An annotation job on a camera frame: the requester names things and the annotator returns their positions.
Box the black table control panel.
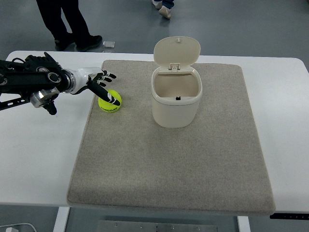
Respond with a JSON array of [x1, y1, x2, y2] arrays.
[[269, 213, 309, 220]]

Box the white table leg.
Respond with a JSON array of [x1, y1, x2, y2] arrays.
[[237, 216, 251, 232], [53, 207, 70, 232]]

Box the person in blue jeans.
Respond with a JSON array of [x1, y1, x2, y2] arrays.
[[151, 0, 174, 19]]

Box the beige lidded bin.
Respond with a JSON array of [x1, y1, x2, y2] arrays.
[[151, 36, 203, 128]]

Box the white table leg left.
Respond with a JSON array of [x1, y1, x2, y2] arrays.
[[53, 207, 70, 232]]

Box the beige felt mat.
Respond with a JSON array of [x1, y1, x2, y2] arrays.
[[67, 60, 275, 216]]

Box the clear floor plate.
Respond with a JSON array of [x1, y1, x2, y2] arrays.
[[102, 41, 115, 53]]

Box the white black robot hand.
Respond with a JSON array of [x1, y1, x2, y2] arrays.
[[67, 67, 121, 106]]

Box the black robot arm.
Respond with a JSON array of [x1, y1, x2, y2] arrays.
[[0, 52, 74, 115]]

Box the person in black trousers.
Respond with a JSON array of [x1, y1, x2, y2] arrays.
[[36, 0, 102, 52]]

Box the white table leg right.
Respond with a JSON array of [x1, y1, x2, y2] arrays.
[[237, 216, 251, 232]]

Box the white grey device on floor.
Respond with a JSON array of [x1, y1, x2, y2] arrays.
[[0, 223, 37, 232]]

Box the yellow tennis ball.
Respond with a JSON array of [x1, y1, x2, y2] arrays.
[[98, 89, 122, 113]]

